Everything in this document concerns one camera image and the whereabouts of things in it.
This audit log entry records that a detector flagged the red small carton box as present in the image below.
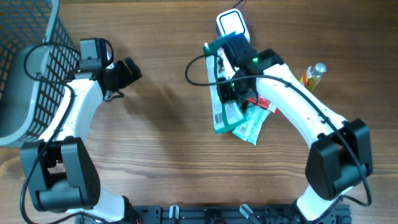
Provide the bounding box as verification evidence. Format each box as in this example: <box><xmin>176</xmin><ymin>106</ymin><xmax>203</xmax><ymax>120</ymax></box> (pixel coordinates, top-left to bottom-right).
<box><xmin>246</xmin><ymin>95</ymin><xmax>279</xmax><ymax>114</ymax></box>

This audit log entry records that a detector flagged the green glove package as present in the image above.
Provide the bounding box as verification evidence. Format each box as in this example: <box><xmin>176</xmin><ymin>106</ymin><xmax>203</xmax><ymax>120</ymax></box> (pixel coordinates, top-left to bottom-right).
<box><xmin>203</xmin><ymin>32</ymin><xmax>247</xmax><ymax>134</ymax></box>

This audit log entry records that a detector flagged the teal wipes packet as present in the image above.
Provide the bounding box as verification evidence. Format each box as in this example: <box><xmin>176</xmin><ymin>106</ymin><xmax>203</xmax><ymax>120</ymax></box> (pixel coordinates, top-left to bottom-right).
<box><xmin>233</xmin><ymin>103</ymin><xmax>270</xmax><ymax>145</ymax></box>

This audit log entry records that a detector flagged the yellow oil bottle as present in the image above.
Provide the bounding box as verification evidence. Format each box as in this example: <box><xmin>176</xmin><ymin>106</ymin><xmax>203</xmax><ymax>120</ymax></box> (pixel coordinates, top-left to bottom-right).
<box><xmin>299</xmin><ymin>63</ymin><xmax>327</xmax><ymax>90</ymax></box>

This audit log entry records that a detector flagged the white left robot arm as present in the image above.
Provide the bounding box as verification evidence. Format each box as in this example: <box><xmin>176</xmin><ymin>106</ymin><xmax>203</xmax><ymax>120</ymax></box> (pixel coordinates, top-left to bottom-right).
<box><xmin>19</xmin><ymin>57</ymin><xmax>142</xmax><ymax>223</ymax></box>

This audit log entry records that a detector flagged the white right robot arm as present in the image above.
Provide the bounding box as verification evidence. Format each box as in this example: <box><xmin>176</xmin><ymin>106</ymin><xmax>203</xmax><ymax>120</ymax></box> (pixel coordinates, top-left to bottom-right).
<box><xmin>208</xmin><ymin>49</ymin><xmax>373</xmax><ymax>223</ymax></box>

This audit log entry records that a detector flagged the white barcode scanner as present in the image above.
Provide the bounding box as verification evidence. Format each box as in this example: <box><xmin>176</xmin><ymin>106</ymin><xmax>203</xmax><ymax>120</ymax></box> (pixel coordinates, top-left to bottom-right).
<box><xmin>216</xmin><ymin>9</ymin><xmax>250</xmax><ymax>42</ymax></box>

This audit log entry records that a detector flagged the black mounting rail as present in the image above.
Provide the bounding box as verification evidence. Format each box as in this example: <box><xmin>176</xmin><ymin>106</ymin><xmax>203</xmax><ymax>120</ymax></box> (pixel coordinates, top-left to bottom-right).
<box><xmin>74</xmin><ymin>203</ymin><xmax>352</xmax><ymax>224</ymax></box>

